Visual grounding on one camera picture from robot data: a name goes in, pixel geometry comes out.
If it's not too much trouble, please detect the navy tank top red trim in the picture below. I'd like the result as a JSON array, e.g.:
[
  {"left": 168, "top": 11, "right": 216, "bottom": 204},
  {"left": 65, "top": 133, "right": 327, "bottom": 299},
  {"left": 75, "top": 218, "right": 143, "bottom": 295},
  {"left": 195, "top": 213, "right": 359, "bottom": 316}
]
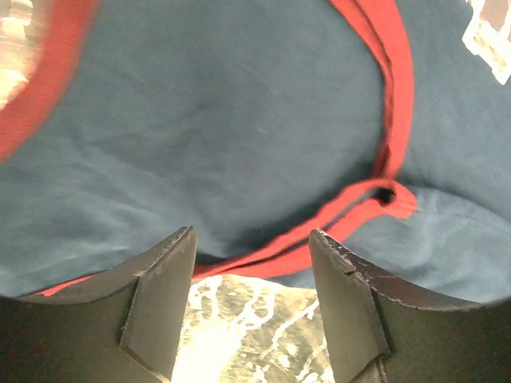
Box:
[{"left": 1, "top": 1, "right": 510, "bottom": 302}]

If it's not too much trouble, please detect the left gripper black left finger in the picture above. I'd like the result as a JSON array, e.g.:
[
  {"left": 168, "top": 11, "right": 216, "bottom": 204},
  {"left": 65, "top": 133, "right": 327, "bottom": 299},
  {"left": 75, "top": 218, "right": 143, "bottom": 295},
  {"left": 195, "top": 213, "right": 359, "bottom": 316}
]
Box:
[{"left": 1, "top": 227, "right": 197, "bottom": 382}]

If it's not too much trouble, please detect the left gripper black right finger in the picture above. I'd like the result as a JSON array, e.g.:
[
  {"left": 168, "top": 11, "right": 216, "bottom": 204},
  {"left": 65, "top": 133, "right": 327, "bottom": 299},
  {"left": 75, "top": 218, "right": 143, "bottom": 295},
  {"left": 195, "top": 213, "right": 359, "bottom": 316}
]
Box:
[{"left": 309, "top": 231, "right": 510, "bottom": 382}]

